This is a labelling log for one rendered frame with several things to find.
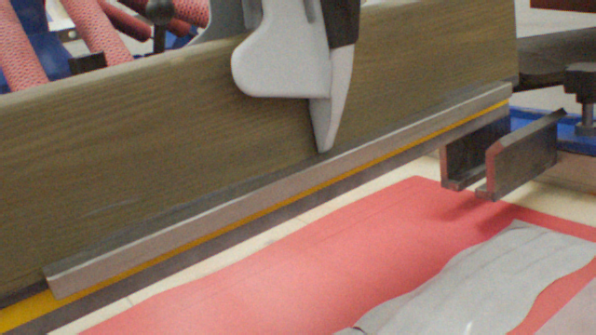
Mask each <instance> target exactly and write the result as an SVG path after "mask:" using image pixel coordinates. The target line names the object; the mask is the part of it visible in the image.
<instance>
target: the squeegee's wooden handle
mask: <svg viewBox="0 0 596 335"><path fill-rule="evenodd" d="M254 31H255V30H254ZM254 31H251V32H250V33H243V34H238V35H234V36H229V37H226V38H222V39H217V40H213V41H209V42H205V43H200V44H196V45H194V46H192V47H185V48H181V49H177V50H172V51H168V52H164V53H160V54H155V55H152V57H148V58H143V59H139V60H133V61H128V62H124V63H120V64H117V65H114V66H112V67H108V68H104V69H100V70H97V71H93V72H89V73H84V74H78V75H76V76H74V77H69V78H65V79H62V80H58V81H54V82H50V83H46V84H43V85H39V86H35V87H31V88H27V89H24V90H21V91H16V92H12V93H9V94H6V95H1V96H0V310H2V309H4V308H7V307H9V306H11V305H13V304H16V303H17V302H21V301H23V300H25V299H27V298H29V297H30V298H31V297H33V296H35V295H37V294H39V293H41V292H43V291H45V290H47V289H49V286H48V283H47V280H46V278H45V275H44V273H43V270H42V267H45V266H46V265H49V264H51V263H53V262H55V261H59V260H61V259H65V258H67V257H70V256H72V255H75V254H76V253H79V252H81V251H82V250H85V249H87V248H91V247H94V246H96V245H98V244H100V243H102V242H105V241H107V240H110V239H112V238H114V237H116V236H118V235H121V234H124V233H126V232H128V231H131V230H133V229H136V228H138V227H141V226H143V225H145V224H147V223H149V222H152V221H156V220H158V219H161V218H163V217H165V216H168V215H169V214H173V213H175V212H178V211H180V210H182V209H185V208H189V207H191V206H193V205H195V204H197V203H200V202H202V201H205V200H207V199H211V198H212V197H213V196H215V195H217V194H221V193H223V192H226V191H228V190H230V189H233V188H236V187H238V186H240V185H243V184H245V183H247V182H250V181H254V180H257V179H260V178H262V177H263V176H264V175H266V174H268V173H271V172H273V171H277V170H279V169H281V168H284V167H287V166H289V165H293V164H295V163H298V162H300V161H302V160H305V159H306V158H307V157H309V156H312V155H315V154H318V152H317V148H316V144H315V139H314V134H313V129H312V125H311V120H309V115H308V111H309V110H308V105H309V99H308V98H286V97H253V96H250V95H247V94H245V93H244V92H243V91H241V90H240V89H239V87H238V86H237V84H236V82H235V80H234V77H233V73H232V65H231V59H232V55H233V52H234V50H235V49H236V48H237V47H238V46H239V45H240V44H242V43H243V42H244V41H245V40H246V39H247V38H248V37H249V36H250V35H251V34H253V32H254ZM494 81H504V82H511V83H512V87H515V86H517V85H518V84H519V83H520V80H519V71H518V40H517V38H516V7H515V6H514V0H390V1H386V2H382V3H378V4H373V5H365V6H361V7H360V13H359V39H358V41H357V42H356V44H354V51H353V62H352V70H351V76H350V81H349V86H348V90H347V93H346V97H345V105H344V109H343V112H342V115H341V119H340V124H339V127H338V130H337V133H336V136H335V141H334V144H333V147H335V146H338V145H340V144H343V143H345V142H349V141H352V140H354V139H355V138H356V137H359V136H361V135H364V134H366V133H368V132H372V131H374V130H376V129H378V128H381V127H384V126H387V125H389V124H392V123H394V122H398V121H400V120H401V119H404V118H406V117H409V116H411V115H414V114H417V113H420V112H422V111H424V110H426V109H429V108H431V107H433V106H436V105H438V104H442V103H444V102H446V101H450V100H452V99H454V98H457V97H459V96H462V95H464V94H467V93H468V92H470V91H473V90H474V89H477V88H479V87H483V86H485V85H488V84H490V83H493V82H494ZM333 147H332V148H333Z"/></svg>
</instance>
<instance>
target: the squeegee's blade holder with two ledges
mask: <svg viewBox="0 0 596 335"><path fill-rule="evenodd" d="M511 96H512V83H511V82H504V81H494V82H493V83H490V84H488V85H485V86H483V87H479V88H477V89H474V90H473V91H470V92H468V93H467V94H464V95H462V96H459V97H457V98H454V99H452V100H448V101H446V102H444V103H442V104H438V105H436V106H433V107H431V108H429V109H426V110H424V111H422V112H420V113H417V114H414V115H411V116H409V117H406V118H404V119H401V120H400V121H398V122H394V123H392V124H389V125H387V126H384V127H381V128H378V129H376V130H374V131H372V132H368V133H366V134H364V135H361V136H359V137H356V138H355V139H354V140H352V141H349V142H345V143H343V144H340V145H338V146H335V147H333V148H331V149H330V150H328V151H326V152H323V153H318V154H315V155H312V156H309V157H307V158H306V159H305V160H302V161H300V162H298V163H295V164H293V165H289V166H287V167H284V168H281V169H279V170H277V171H273V172H271V173H268V174H266V175H264V176H263V177H262V178H260V179H257V180H254V181H250V182H247V183H245V184H243V185H240V186H238V187H236V188H233V189H230V190H228V191H226V192H223V193H221V194H217V195H215V196H213V197H212V198H211V199H207V200H205V201H202V202H200V203H197V204H195V205H193V206H191V207H189V208H185V209H182V210H180V211H178V212H175V213H173V214H169V215H168V216H165V217H163V218H161V219H158V220H156V221H152V222H149V223H147V224H145V225H143V226H141V227H138V228H136V229H133V230H131V231H128V232H126V233H124V234H121V235H118V236H116V237H114V238H112V239H110V240H107V241H105V242H102V243H100V244H98V245H96V246H94V247H91V248H87V249H85V250H82V251H81V252H79V253H76V254H75V255H72V256H70V257H67V258H65V259H61V260H59V261H55V262H53V263H51V264H49V265H46V266H45V267H42V270H43V273H44V275H45V278H46V280H47V283H48V286H49V289H50V290H51V292H52V294H53V296H54V298H55V300H56V301H57V300H63V299H65V298H67V297H70V296H72V295H74V294H76V293H77V292H80V291H81V290H83V289H85V288H89V287H91V286H93V285H95V284H97V285H98V284H100V283H101V282H103V281H105V280H107V279H109V278H111V277H113V276H116V275H119V274H121V273H123V272H126V271H127V270H129V269H131V268H133V267H136V266H138V265H140V264H142V263H145V262H147V261H150V260H151V259H154V258H156V257H158V256H160V255H162V254H165V253H167V252H169V251H171V250H174V249H175V248H178V247H180V246H183V245H185V244H187V243H189V242H192V241H194V240H196V239H198V238H199V237H203V236H205V235H208V234H210V233H213V232H215V231H217V230H219V229H222V228H224V227H225V226H227V225H229V224H233V223H235V222H237V221H240V220H243V219H245V218H247V217H249V216H251V214H253V213H256V212H258V211H260V210H263V209H265V208H268V207H271V206H273V205H275V204H277V203H279V202H282V201H284V200H286V199H288V198H290V197H294V196H296V195H297V194H299V193H301V192H303V191H305V190H307V189H309V188H313V187H315V186H317V185H319V184H322V183H323V182H325V181H329V180H332V179H334V178H336V177H338V175H340V174H343V173H345V172H347V171H349V170H352V169H354V168H357V167H359V166H362V165H364V164H366V163H369V162H371V161H373V160H375V159H377V158H379V156H382V155H384V154H387V153H389V152H393V151H395V150H397V149H399V148H401V147H403V146H405V145H407V144H409V143H412V142H414V141H417V140H419V139H422V138H424V137H426V136H428V135H431V134H433V133H435V132H437V131H439V129H442V128H444V127H447V126H449V125H451V124H453V123H455V122H457V121H460V120H462V119H464V118H466V117H468V116H471V115H473V114H475V113H478V112H480V111H482V110H484V109H486V108H489V107H491V106H493V105H495V104H497V103H499V102H500V101H503V100H506V99H508V98H510V97H511ZM253 215H254V214H253Z"/></svg>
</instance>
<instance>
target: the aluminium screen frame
mask: <svg viewBox="0 0 596 335"><path fill-rule="evenodd" d="M425 156H426V157H431V158H435V159H440V156H439V149H436V150H434V151H432V152H430V153H428V154H425ZM530 181H537V182H541V183H545V184H548V185H553V186H557V187H562V188H564V189H569V190H573V191H577V192H580V193H584V194H592V195H596V155H592V154H581V153H576V152H570V151H565V150H560V149H558V150H557V164H556V165H555V166H553V167H550V168H549V169H547V170H546V171H545V172H543V173H541V174H540V175H538V176H536V177H535V178H533V179H531V180H530Z"/></svg>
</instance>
